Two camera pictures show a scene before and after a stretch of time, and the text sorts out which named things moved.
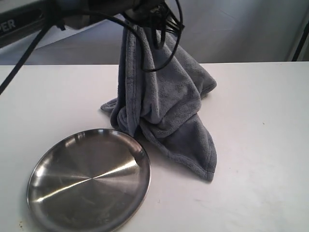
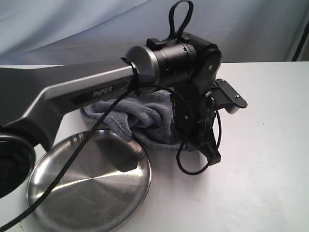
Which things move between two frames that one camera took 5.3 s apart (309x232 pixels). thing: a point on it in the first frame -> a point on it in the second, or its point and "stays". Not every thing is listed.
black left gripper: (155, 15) -> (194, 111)
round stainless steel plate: (93, 180) stays
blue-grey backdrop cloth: (217, 31) stays
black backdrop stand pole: (305, 34) stays
